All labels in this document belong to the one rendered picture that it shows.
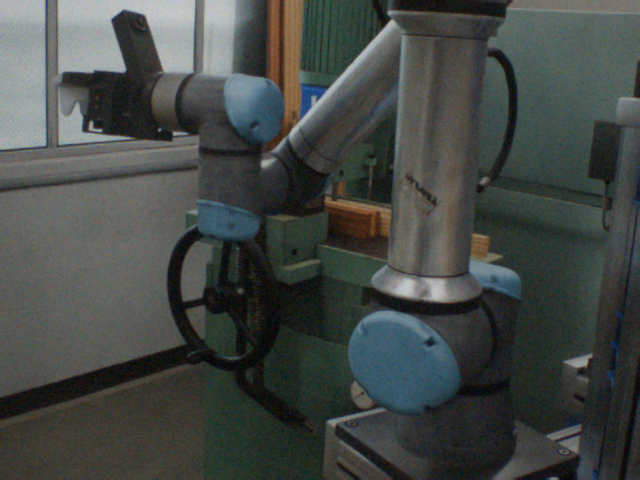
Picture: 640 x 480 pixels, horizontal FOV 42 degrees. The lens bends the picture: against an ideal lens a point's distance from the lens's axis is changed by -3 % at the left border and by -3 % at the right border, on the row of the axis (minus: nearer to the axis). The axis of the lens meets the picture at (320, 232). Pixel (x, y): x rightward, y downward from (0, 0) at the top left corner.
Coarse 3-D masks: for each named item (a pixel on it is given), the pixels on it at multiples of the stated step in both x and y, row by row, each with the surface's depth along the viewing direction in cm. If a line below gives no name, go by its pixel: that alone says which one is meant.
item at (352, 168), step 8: (360, 144) 183; (368, 144) 184; (352, 152) 178; (360, 152) 180; (368, 152) 183; (352, 160) 179; (360, 160) 181; (344, 168) 177; (352, 168) 179; (360, 168) 182; (368, 168) 184; (336, 176) 175; (344, 176) 177; (352, 176) 180; (360, 176) 182; (336, 184) 180
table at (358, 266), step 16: (192, 224) 187; (208, 240) 184; (336, 240) 169; (352, 240) 170; (368, 240) 170; (384, 240) 171; (320, 256) 165; (336, 256) 163; (352, 256) 161; (368, 256) 159; (384, 256) 159; (288, 272) 158; (304, 272) 161; (320, 272) 165; (336, 272) 164; (352, 272) 161; (368, 272) 159
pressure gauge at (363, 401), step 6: (354, 378) 156; (354, 384) 157; (354, 390) 157; (360, 390) 156; (354, 396) 157; (360, 396) 157; (366, 396) 156; (354, 402) 157; (360, 402) 157; (366, 402) 156; (372, 402) 155; (360, 408) 157; (366, 408) 156; (372, 408) 158
